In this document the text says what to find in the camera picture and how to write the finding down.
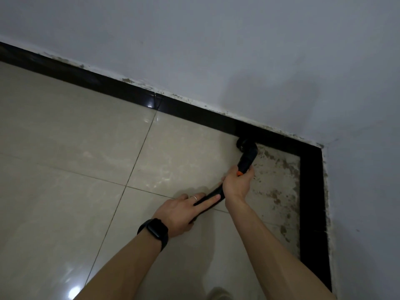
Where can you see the person's left hand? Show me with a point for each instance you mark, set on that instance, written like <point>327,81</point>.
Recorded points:
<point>178,215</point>

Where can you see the person's right hand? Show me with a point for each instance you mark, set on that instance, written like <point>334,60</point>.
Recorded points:
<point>237,185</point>

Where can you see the person's right forearm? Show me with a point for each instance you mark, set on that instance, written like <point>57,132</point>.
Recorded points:
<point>281,256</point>

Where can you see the person's left forearm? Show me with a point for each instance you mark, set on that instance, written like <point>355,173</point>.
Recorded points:
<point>118,271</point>

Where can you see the black smartwatch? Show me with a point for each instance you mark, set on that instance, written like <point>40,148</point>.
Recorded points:
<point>154,231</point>

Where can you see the white shoe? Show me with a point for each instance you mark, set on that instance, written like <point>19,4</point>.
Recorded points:
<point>220,294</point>

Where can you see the black baseboard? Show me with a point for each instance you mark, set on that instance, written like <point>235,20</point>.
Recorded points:
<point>109,87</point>

